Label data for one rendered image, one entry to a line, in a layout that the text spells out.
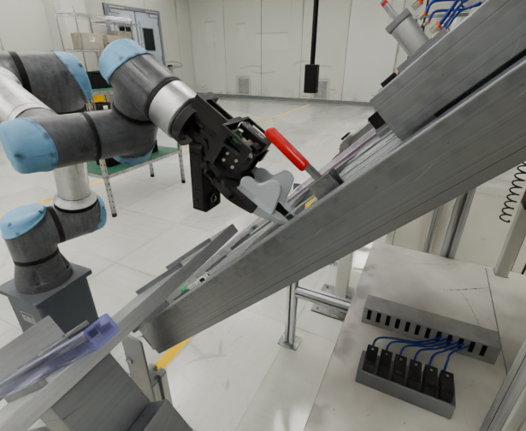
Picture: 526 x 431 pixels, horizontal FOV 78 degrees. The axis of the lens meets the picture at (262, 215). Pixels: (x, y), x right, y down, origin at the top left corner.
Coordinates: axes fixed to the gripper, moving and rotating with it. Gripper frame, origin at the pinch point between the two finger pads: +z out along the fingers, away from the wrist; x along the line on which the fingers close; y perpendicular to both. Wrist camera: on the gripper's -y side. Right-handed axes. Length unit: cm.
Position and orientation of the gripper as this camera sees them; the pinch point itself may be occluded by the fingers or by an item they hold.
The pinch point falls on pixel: (283, 219)
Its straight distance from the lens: 47.4
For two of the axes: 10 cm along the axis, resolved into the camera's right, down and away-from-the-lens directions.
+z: 7.5, 6.6, -0.9
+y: 5.0, -6.4, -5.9
